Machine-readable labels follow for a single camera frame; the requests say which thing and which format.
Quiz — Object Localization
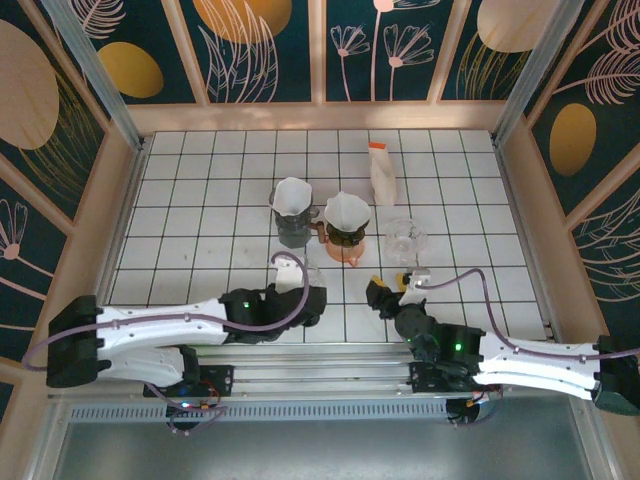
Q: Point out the clear glass coffee dripper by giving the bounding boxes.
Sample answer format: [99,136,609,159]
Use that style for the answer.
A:
[384,218,429,265]

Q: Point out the orange transparent pitcher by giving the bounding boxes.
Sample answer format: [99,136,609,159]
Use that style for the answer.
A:
[323,238,368,270]

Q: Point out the olive green coffee dripper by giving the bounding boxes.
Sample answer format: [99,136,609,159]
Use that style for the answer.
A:
[325,222,370,249]

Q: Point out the grey server with wooden handle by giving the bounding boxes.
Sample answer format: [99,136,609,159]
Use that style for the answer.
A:
[274,219,328,250]

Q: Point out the white paper coffee filter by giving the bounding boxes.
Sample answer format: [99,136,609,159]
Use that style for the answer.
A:
[323,191,373,235]
[272,177,313,218]

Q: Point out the grey plastic coffee dripper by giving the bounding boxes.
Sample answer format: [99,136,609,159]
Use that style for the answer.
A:
[269,192,322,229]

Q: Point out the white filter bag orange top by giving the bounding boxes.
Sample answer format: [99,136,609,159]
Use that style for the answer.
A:
[368,141,399,206]

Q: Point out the perforated metal strip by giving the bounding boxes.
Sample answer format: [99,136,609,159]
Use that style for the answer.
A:
[69,403,451,422]

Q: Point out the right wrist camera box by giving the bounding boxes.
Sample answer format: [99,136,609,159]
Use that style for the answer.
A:
[399,266,432,307]

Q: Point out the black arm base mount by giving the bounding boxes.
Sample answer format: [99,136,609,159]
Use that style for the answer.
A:
[143,364,236,401]
[408,362,501,401]

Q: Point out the wide aluminium extrusion rail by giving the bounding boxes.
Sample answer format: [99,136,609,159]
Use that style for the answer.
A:
[192,344,451,401]

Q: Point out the short purple cable loop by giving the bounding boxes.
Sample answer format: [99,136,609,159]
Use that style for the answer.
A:
[144,392,232,439]
[447,384,506,431]

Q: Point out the aluminium table edge rail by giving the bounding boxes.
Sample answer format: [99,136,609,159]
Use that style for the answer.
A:
[87,139,151,341]
[492,139,557,342]

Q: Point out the aluminium corner post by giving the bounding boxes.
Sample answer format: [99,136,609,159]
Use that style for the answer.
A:
[492,0,586,146]
[42,0,146,151]

